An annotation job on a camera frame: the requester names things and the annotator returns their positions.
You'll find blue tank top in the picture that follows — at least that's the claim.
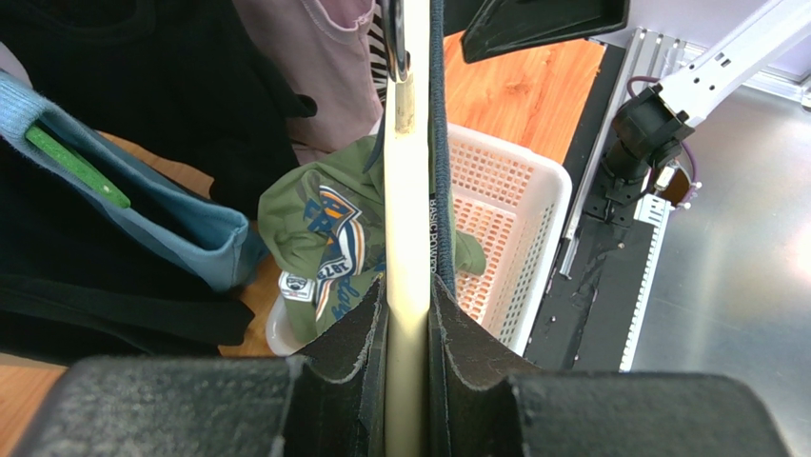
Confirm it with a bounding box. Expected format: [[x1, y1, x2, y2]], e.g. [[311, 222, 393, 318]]
[[1, 72, 268, 292]]

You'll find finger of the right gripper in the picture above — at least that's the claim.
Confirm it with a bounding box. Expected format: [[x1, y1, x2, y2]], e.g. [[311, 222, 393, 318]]
[[461, 0, 630, 64]]

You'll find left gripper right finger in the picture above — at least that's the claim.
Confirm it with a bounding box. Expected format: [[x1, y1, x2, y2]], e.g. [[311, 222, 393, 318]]
[[428, 278, 789, 456]]

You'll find green tank top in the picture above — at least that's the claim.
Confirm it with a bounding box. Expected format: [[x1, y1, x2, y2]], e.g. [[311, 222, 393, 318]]
[[257, 0, 487, 344]]

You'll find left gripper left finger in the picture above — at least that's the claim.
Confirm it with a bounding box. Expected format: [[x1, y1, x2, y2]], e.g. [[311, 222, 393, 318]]
[[14, 279, 387, 456]]

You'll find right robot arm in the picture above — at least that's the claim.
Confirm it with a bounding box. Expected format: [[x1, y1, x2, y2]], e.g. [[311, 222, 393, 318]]
[[445, 1, 810, 221]]

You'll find black tank top on cream hanger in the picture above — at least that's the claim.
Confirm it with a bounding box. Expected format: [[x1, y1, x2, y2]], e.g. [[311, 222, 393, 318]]
[[1, 1, 317, 218]]

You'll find black tank top on pink hanger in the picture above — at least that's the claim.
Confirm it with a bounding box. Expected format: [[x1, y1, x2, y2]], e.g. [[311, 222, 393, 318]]
[[1, 144, 254, 365]]

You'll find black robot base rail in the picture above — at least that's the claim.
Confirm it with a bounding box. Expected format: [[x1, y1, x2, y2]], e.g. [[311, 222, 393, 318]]
[[524, 37, 670, 371]]

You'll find white plastic basket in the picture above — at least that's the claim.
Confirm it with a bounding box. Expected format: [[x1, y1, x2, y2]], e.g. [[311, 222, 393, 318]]
[[267, 125, 571, 355]]

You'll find green plastic hanger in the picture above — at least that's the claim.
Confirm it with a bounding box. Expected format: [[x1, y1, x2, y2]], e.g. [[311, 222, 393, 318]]
[[25, 125, 131, 209]]

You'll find cream wooden hanger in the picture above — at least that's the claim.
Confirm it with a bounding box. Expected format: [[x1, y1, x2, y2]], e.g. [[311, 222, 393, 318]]
[[382, 0, 431, 456]]

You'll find black white striped tank top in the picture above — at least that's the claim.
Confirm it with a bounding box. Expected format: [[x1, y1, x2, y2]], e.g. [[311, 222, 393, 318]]
[[366, 0, 387, 106]]

